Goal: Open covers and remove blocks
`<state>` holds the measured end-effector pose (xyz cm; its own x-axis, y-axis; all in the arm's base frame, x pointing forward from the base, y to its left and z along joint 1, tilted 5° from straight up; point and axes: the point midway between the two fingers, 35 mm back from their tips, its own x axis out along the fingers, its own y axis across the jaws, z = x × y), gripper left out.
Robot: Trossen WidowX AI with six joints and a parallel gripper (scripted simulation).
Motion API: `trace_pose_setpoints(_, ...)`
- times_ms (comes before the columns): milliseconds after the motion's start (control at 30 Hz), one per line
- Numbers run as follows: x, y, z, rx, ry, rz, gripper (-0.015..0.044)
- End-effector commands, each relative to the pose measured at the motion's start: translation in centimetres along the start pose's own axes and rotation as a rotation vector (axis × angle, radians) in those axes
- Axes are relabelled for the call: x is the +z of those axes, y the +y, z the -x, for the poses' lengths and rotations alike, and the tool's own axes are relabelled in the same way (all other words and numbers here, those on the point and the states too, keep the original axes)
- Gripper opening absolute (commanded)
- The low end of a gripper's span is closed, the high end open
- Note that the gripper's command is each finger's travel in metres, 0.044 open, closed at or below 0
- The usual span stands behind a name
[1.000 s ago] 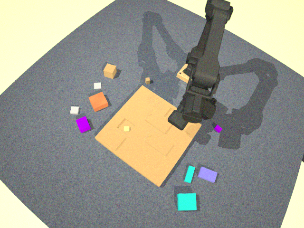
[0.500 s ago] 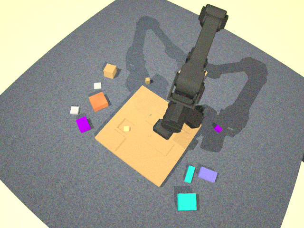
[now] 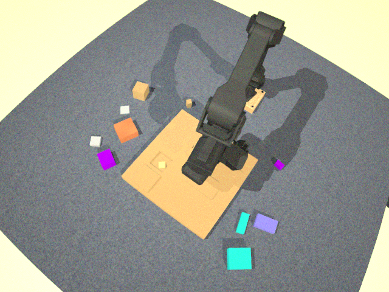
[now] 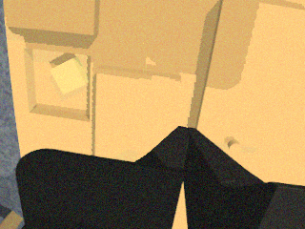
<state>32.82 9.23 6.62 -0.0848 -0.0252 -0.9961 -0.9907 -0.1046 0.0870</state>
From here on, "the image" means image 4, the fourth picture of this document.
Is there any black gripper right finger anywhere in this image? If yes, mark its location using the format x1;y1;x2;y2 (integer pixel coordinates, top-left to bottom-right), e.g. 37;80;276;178
183;127;305;229

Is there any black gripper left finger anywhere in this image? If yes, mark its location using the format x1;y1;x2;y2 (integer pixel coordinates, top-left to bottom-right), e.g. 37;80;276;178
15;126;189;229

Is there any yellow block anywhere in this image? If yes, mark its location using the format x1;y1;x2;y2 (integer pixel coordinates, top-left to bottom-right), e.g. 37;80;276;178
51;56;91;94

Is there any tan square board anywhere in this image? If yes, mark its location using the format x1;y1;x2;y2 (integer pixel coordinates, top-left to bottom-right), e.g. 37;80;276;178
3;0;305;186

